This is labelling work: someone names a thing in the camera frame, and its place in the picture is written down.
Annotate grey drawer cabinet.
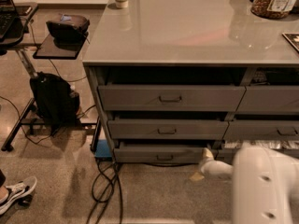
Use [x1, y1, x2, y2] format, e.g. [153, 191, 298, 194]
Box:
[83, 0, 299, 160]

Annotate jar of nuts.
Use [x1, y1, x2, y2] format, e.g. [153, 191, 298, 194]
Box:
[251, 0, 297, 19]

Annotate white sneaker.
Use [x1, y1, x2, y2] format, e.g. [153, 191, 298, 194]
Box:
[0, 176, 37, 215]

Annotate black rolling laptop stand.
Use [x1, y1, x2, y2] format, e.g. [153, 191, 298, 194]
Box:
[0, 3, 88, 151]

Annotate black backpack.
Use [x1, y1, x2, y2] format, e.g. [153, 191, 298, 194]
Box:
[30, 72, 80, 135]

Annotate black floor cables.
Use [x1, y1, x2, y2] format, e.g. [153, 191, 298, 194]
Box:
[85, 159, 194, 224]

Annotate black pouch on tray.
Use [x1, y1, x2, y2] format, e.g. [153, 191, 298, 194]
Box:
[46, 14, 90, 42]

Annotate grey drawer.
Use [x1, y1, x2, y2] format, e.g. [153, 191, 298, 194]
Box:
[98, 85, 245, 112]
[114, 142, 216, 164]
[107, 119, 228, 140]
[216, 140, 299, 164]
[223, 120, 299, 140]
[237, 86, 299, 113]

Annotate black laptop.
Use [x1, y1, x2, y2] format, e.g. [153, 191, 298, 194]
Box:
[0, 0, 18, 39]

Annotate blue box on floor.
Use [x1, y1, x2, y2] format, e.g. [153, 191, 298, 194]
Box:
[94, 140, 111, 159]

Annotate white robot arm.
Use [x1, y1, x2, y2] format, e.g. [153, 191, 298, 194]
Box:
[191, 146, 299, 224]

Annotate dark card on counter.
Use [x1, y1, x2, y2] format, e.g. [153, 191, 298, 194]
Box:
[282, 33, 299, 53]

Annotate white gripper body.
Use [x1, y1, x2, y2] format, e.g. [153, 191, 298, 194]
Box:
[199, 158, 233, 180]

